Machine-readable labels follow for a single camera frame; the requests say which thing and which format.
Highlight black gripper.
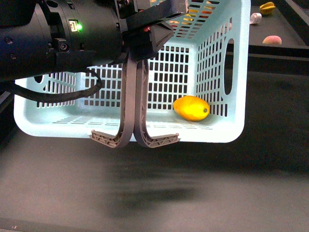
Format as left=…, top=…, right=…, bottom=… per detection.
left=114, top=0, right=188, bottom=61

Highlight light blue plastic basket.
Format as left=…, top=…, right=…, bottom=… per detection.
left=14, top=0, right=251, bottom=148

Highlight yellow mango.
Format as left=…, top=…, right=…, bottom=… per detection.
left=173, top=96, right=210, bottom=121

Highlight far yellow star fruit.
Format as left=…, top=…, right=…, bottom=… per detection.
left=259, top=2, right=276, bottom=15

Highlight pink peach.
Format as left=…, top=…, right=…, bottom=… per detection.
left=262, top=35, right=282, bottom=45

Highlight black display tray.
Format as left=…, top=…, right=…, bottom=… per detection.
left=249, top=0, right=309, bottom=58

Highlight black cable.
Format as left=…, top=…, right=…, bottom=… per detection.
left=0, top=69, right=103, bottom=103

